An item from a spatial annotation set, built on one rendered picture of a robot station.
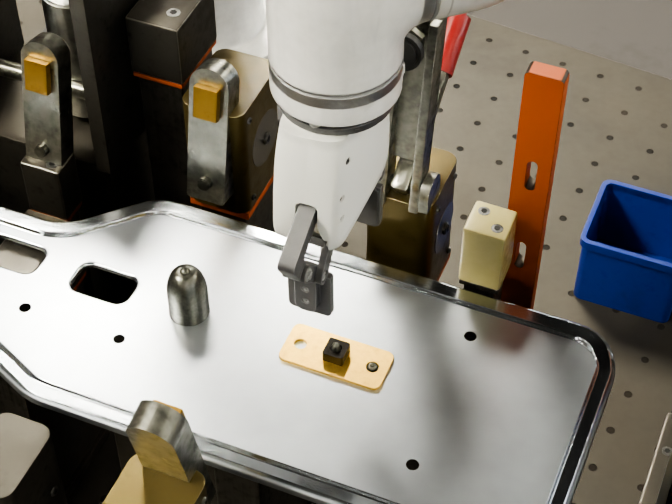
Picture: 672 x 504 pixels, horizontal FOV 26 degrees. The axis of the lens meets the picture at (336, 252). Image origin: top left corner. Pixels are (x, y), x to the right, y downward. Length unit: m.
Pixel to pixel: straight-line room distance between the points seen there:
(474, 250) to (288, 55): 0.33
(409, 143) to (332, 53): 0.30
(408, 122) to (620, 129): 0.68
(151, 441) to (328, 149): 0.23
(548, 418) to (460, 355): 0.09
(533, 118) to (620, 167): 0.65
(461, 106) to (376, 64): 0.92
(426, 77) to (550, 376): 0.25
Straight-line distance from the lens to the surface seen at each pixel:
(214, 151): 1.24
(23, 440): 1.12
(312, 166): 0.91
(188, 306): 1.14
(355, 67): 0.86
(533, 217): 1.16
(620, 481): 1.45
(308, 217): 0.94
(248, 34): 1.68
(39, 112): 1.29
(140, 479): 1.02
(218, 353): 1.13
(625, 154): 1.75
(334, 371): 1.12
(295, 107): 0.89
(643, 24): 3.08
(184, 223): 1.23
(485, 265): 1.15
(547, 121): 1.09
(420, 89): 1.11
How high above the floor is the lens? 1.88
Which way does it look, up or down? 48 degrees down
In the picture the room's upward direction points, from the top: straight up
